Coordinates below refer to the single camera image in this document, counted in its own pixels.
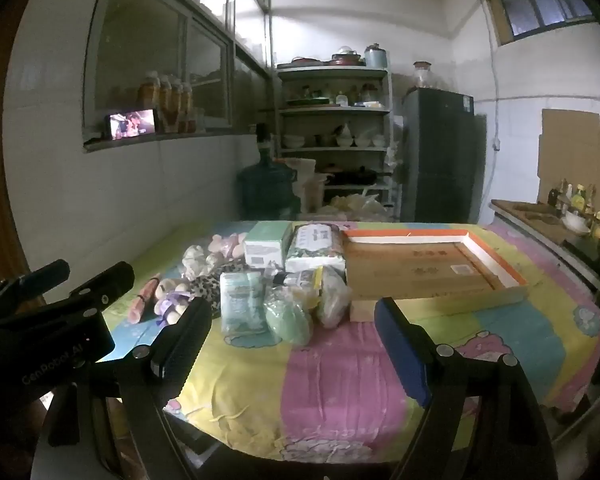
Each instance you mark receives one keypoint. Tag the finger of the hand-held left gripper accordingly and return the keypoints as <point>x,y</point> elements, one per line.
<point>45,274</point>
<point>110,280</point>

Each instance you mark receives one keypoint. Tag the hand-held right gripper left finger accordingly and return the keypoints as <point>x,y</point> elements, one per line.
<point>190,332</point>

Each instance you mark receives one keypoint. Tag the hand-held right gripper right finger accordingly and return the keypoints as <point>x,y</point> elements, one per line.
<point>405,355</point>

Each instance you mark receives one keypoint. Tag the pink plush toy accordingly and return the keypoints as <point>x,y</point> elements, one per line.
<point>145,300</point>

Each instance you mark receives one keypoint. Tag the leopard print cloth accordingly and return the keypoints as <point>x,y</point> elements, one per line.
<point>205,287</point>

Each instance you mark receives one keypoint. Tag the white plush toy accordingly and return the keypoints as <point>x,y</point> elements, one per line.
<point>195,259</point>

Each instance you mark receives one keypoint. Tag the cardboard box with orange rim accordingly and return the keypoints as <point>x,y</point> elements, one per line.
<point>420,270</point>

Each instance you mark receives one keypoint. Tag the clear plastic bag with fabric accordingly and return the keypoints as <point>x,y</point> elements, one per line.
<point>332,300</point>

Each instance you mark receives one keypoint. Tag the pink sponge puffs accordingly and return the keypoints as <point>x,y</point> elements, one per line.
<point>227,246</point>

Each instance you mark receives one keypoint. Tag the green plush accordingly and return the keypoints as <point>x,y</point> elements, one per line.
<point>287,317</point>

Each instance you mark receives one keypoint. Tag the colourful cartoon tablecloth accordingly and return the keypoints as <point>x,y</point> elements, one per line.
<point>340,370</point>

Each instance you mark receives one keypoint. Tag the mint green tissue box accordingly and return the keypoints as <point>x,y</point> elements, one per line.
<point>265,240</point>

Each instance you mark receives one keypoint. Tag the floral tissue pack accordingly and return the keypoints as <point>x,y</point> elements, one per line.
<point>315,247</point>

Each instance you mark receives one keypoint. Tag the phone with lit screen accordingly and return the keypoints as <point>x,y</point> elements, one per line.
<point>130,124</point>

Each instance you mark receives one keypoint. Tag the pile of plastic bags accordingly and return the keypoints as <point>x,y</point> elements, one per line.
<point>355,205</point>

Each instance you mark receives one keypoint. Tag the large blue water jug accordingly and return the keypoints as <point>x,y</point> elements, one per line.
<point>267,185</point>

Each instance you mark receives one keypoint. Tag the black wok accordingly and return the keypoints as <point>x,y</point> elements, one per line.
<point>357,176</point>

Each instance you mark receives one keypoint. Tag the wooden kitchen counter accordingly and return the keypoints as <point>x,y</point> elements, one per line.
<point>525,210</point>

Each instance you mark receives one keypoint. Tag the white sack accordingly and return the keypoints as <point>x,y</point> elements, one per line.
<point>307,185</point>

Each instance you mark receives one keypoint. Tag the dark refrigerator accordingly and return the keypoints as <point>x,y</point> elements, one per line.
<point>440,160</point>

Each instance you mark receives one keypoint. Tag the black water jug pump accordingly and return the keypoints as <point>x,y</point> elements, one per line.
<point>263,140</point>

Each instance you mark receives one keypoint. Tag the black counter stove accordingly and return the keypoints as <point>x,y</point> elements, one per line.
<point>585,250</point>

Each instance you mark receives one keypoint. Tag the white bowl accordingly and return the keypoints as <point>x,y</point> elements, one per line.
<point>576,222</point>

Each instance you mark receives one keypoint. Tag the stack of white bowls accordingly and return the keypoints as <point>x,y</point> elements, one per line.
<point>293,142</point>

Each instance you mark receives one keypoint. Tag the glass sliding window cabinet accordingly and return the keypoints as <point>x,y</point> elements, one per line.
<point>145,60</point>

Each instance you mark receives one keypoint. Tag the row of condiment bottles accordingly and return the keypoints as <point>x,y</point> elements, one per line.
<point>577,200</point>

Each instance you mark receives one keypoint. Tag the white metal shelf rack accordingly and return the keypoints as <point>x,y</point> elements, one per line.
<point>330,112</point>

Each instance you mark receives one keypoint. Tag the glass jar with red lid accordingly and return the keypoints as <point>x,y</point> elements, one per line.
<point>422,76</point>

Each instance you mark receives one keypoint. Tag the light blue enamel pot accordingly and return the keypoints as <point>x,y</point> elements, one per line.
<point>375,56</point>

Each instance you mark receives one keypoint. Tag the red pot with glass lid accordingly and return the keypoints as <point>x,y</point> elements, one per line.
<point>347,56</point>

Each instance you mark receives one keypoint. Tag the barred window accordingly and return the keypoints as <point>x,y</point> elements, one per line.
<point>530,0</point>

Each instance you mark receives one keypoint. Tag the cardboard sheet on wall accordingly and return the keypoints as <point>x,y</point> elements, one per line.
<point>570,150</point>

